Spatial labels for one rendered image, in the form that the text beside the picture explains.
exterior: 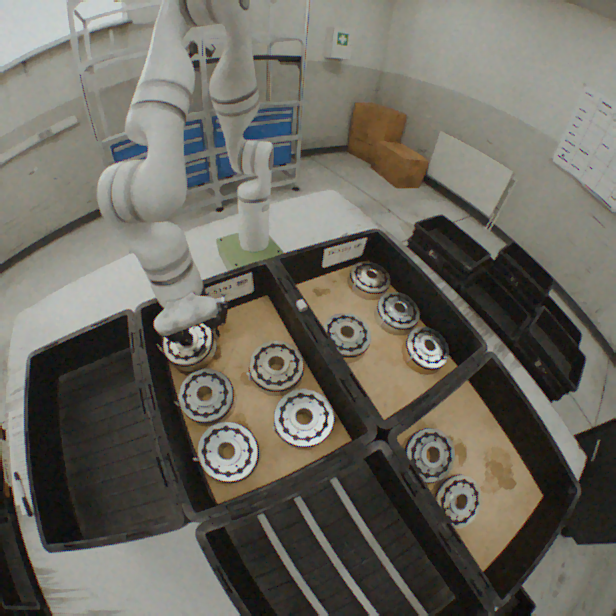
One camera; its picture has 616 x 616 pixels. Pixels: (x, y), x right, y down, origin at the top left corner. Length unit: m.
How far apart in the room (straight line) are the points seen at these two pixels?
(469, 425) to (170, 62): 0.75
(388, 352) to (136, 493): 0.57
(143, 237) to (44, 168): 2.93
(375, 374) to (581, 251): 2.93
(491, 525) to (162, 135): 0.79
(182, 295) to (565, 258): 3.26
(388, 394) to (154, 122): 0.55
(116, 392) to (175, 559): 0.39
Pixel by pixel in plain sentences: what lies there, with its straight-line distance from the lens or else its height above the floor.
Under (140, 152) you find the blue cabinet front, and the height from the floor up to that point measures 0.75.
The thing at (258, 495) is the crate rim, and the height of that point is 0.93.
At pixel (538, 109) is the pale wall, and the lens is 3.24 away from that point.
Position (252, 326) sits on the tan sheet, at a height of 0.83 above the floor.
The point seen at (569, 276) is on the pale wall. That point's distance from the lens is 3.33.
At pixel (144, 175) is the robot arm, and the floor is 1.21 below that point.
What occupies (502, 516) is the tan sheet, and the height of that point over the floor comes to 0.83.
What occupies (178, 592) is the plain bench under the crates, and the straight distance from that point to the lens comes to 0.72.
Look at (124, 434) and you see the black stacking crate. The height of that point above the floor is 0.83.
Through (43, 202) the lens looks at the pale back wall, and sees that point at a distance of 3.37.
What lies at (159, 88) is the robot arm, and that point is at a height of 1.28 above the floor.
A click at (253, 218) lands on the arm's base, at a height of 0.89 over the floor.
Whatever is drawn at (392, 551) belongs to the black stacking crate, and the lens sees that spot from 0.53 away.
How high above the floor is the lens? 1.30
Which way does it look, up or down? 53 degrees down
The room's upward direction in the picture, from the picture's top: 7 degrees clockwise
